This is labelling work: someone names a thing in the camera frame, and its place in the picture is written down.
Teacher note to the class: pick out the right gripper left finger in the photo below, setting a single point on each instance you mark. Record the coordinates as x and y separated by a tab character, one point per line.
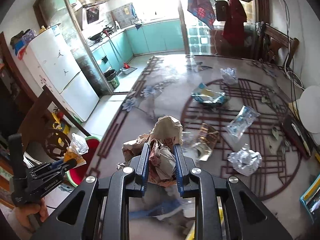
140	165

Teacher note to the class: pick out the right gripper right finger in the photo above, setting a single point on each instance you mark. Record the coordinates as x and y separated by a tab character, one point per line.
186	187

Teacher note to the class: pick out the brown foil wrapper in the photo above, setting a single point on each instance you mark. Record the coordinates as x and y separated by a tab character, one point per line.
206	140

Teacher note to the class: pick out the brown newspaper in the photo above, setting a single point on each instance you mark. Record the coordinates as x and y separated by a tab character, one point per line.
166	133

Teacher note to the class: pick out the white printed paper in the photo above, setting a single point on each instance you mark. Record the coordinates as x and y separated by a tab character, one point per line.
245	161

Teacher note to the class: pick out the orange white snack wrapper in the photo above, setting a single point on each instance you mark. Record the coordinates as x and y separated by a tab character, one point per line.
77	148

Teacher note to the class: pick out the blue yellow snack bag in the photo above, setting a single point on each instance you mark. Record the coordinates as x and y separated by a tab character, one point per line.
203	95

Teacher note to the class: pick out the clear plastic snack wrapper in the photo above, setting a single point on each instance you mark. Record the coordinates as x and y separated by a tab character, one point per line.
241	122

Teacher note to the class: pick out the red green trash basin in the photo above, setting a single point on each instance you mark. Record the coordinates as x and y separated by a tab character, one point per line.
78	174

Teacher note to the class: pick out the teal kitchen cabinets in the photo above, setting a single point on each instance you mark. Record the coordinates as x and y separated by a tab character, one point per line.
156	37

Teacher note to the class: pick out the person's left hand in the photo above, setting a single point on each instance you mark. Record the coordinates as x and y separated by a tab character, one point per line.
22	213

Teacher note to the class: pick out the dark wooden chair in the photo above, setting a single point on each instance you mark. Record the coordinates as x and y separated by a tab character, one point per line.
34	127

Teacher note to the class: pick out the yellow toy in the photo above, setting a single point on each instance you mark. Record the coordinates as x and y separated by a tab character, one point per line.
59	122

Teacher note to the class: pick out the red broom with dustpan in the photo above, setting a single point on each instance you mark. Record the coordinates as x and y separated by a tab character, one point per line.
118	50

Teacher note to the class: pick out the black tablet device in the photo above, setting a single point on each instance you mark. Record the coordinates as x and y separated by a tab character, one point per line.
298	136

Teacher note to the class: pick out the white refrigerator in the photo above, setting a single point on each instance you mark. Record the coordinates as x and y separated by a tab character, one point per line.
51	63

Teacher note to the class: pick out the blue yellow toy box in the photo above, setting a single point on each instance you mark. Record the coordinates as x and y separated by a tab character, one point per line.
310	200

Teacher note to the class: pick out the black wok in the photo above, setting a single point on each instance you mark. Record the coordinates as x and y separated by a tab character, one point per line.
97	37

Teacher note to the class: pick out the white round fan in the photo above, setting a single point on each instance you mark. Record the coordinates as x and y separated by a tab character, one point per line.
308	107

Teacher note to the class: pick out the red hanging garment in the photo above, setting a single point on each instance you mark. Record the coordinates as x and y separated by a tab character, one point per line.
233	31

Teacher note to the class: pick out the far wooden chair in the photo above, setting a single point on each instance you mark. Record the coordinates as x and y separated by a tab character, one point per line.
270	42

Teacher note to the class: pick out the range hood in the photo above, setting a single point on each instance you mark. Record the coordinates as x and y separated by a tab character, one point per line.
90	14

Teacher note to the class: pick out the plaid hanging cloth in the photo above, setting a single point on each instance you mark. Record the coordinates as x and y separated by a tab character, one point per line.
203	11

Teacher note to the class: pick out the black hanging bag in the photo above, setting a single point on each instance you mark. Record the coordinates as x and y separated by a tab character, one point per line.
221	7

